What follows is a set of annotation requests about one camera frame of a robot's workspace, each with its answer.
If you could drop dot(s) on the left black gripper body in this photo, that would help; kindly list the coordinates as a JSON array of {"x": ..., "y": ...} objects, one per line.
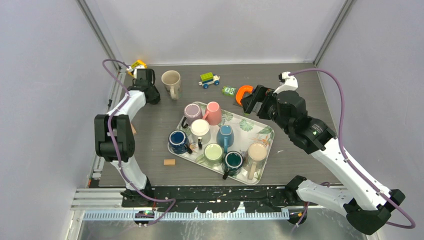
[{"x": 154, "y": 94}]

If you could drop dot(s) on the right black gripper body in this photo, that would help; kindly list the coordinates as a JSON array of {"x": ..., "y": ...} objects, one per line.
[{"x": 268, "y": 110}]

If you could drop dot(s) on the sea pattern beige mug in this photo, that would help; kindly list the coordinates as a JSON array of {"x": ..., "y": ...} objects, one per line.
[{"x": 171, "y": 80}]

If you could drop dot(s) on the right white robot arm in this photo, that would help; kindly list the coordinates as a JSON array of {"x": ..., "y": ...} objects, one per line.
[{"x": 365, "y": 203}]

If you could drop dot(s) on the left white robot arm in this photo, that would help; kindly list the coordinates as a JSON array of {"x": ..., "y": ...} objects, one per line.
[{"x": 113, "y": 134}]

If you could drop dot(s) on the pink mug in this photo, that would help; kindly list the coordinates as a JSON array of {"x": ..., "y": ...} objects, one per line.
[{"x": 213, "y": 113}]

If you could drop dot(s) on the light blue mug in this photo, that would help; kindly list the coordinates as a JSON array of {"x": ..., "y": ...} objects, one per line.
[{"x": 225, "y": 137}]

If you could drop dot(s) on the white mug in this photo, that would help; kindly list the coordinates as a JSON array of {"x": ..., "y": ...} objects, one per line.
[{"x": 200, "y": 131}]

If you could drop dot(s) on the lilac mug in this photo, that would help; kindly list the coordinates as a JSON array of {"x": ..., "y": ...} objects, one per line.
[{"x": 191, "y": 113}]

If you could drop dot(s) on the tall beige mug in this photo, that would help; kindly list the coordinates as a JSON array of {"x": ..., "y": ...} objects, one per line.
[{"x": 254, "y": 159}]

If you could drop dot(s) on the teal mug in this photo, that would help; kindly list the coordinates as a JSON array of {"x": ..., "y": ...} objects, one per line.
[{"x": 232, "y": 164}]

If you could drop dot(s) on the light green mug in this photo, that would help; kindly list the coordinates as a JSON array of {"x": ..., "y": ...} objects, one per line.
[{"x": 212, "y": 155}]

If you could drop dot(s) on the dark blue mug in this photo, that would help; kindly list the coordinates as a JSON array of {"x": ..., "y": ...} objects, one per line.
[{"x": 179, "y": 142}]

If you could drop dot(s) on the orange arch brick assembly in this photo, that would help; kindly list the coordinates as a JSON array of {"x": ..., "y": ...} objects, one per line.
[{"x": 242, "y": 92}]

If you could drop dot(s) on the yellow toy block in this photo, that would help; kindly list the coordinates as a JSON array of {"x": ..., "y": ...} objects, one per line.
[{"x": 139, "y": 61}]

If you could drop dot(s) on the green owl brick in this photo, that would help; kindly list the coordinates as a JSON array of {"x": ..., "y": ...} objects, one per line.
[{"x": 229, "y": 91}]

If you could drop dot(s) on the leaf patterned metal tray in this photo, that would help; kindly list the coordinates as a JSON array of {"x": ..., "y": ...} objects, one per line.
[{"x": 246, "y": 132}]

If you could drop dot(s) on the toy brick car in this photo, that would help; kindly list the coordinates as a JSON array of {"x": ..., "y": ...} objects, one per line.
[{"x": 207, "y": 79}]

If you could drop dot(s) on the wooden block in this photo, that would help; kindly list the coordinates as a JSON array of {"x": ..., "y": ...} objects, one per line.
[
  {"x": 133, "y": 129},
  {"x": 169, "y": 162}
]

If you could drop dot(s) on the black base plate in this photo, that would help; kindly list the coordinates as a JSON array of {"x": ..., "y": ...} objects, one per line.
[{"x": 217, "y": 199}]

